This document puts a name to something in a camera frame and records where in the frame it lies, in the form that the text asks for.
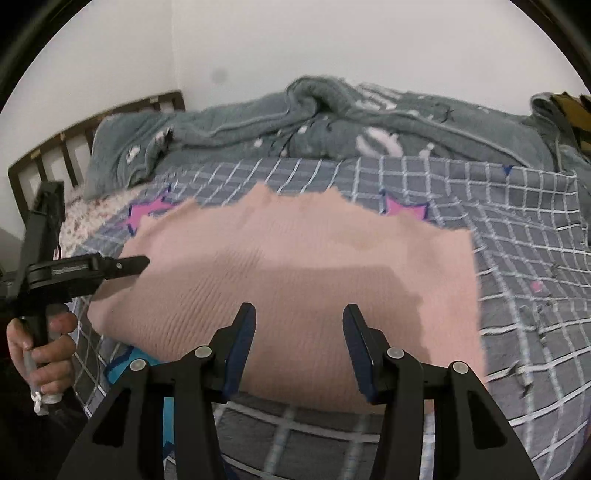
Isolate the grey checked bed cover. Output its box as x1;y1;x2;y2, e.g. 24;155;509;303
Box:
72;157;590;479

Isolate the dark wooden headboard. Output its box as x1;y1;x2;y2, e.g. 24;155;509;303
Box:
8;90;185;223

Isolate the pink knit sweater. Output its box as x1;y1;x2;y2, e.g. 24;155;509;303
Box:
87;184;486;412

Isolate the person's left hand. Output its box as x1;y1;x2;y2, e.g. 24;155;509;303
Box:
6;311;78;395

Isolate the brown camouflage cloth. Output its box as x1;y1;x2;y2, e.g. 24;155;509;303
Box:
552;92;591;156

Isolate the grey-green fleece blanket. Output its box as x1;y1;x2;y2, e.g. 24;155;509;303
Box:
84;76;590;200

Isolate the floral bed sheet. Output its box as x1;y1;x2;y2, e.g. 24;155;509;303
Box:
59;185;144;257

